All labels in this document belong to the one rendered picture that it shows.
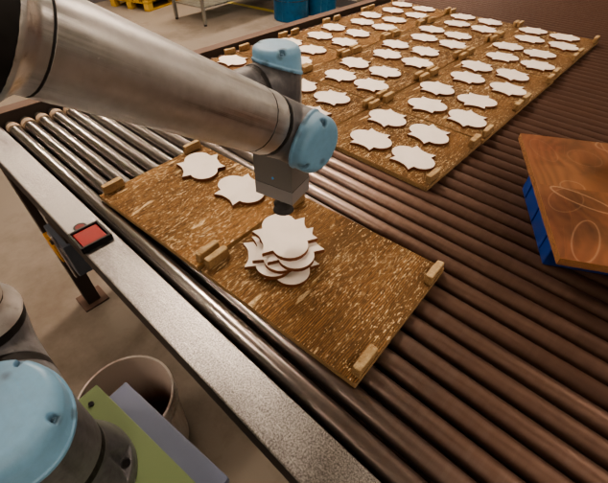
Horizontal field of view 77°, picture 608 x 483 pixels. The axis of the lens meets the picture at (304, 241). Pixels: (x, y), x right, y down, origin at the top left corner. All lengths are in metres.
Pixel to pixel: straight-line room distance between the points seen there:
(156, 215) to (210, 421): 0.95
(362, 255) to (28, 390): 0.65
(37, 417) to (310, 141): 0.40
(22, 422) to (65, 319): 1.74
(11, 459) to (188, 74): 0.38
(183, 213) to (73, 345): 1.21
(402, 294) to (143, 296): 0.54
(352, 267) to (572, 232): 0.45
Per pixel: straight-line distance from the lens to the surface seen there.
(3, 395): 0.51
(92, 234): 1.06
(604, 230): 1.00
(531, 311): 0.93
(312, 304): 0.78
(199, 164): 1.18
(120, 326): 2.06
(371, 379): 0.73
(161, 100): 0.34
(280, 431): 0.69
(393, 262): 0.88
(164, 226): 1.00
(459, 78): 1.86
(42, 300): 2.36
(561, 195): 1.05
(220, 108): 0.38
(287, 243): 0.82
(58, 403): 0.49
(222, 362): 0.75
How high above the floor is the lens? 1.56
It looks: 44 degrees down
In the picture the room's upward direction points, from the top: straight up
